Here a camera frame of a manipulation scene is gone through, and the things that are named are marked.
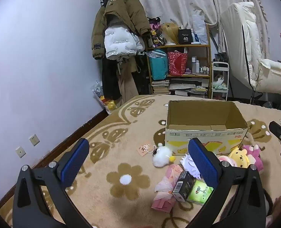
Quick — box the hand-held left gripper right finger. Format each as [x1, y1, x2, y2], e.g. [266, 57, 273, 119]
[185, 137, 267, 228]

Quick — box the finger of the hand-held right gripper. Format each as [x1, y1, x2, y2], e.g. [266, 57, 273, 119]
[269, 121, 281, 145]

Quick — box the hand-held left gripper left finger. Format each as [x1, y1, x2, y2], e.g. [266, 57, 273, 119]
[12, 138, 93, 228]

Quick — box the white-haired plush doll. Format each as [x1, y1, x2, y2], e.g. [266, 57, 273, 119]
[180, 153, 203, 178]

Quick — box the small black box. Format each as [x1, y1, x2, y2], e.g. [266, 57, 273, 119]
[172, 171, 195, 202]

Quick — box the green tissue packet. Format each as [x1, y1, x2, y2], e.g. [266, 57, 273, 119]
[187, 179, 214, 206]

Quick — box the pink swirl plush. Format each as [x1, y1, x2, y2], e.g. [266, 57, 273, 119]
[218, 155, 236, 169]

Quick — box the printed cardboard box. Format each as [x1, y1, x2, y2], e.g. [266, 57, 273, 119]
[165, 100, 249, 156]

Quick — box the pink animal plush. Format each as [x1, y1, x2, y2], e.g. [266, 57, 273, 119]
[241, 144, 264, 174]

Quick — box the yellow bear plush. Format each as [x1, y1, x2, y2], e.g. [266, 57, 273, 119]
[227, 147, 252, 169]

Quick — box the white fluffy plush keychain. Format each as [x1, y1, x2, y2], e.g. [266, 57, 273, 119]
[152, 144, 176, 168]

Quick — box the pink toy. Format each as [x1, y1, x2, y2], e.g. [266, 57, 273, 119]
[151, 165, 186, 212]

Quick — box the beige floral blanket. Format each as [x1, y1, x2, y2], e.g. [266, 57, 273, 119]
[0, 94, 281, 228]

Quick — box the pink charm card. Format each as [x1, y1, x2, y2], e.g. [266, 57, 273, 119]
[138, 144, 155, 157]

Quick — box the clear plastic bag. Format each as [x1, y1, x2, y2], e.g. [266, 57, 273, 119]
[91, 81, 118, 114]

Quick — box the white trolley cart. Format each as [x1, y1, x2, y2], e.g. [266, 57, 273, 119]
[211, 62, 230, 101]

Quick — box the pile of magazines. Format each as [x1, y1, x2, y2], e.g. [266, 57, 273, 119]
[169, 78, 210, 98]

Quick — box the white padded chair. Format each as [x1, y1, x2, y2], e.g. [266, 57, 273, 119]
[220, 2, 281, 95]

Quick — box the stack of books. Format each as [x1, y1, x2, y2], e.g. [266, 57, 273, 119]
[151, 79, 170, 95]

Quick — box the black hanging garment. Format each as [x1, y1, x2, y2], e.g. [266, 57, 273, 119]
[101, 57, 122, 100]

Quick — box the wooden shelf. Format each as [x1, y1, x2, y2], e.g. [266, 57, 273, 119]
[145, 24, 213, 99]

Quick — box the khaki coat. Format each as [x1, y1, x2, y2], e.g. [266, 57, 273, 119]
[117, 57, 141, 105]

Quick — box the row of cosmetic bottles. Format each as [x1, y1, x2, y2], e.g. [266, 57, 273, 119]
[190, 56, 211, 74]

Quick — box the red patterned bag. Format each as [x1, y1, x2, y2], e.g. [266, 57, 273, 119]
[167, 51, 188, 76]

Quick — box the teal bag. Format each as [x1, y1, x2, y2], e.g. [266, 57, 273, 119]
[148, 49, 169, 81]

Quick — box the white puffer jacket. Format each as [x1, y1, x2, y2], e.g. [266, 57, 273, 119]
[104, 26, 146, 60]

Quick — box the white paper bag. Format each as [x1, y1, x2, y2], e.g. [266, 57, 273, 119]
[191, 14, 208, 45]

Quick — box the black cardboard box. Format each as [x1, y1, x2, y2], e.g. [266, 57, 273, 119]
[178, 28, 194, 45]

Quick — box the blonde wig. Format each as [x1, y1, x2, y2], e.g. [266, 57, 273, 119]
[161, 22, 182, 45]

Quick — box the black pink character bag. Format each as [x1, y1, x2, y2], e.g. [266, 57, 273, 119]
[149, 17, 166, 48]

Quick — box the brown puffer jacket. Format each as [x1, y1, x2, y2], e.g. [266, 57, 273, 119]
[91, 0, 152, 60]

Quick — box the floral curtain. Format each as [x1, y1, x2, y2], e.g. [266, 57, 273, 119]
[126, 0, 269, 60]

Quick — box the white wall socket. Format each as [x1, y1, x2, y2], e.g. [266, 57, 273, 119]
[28, 134, 40, 146]
[15, 146, 26, 158]

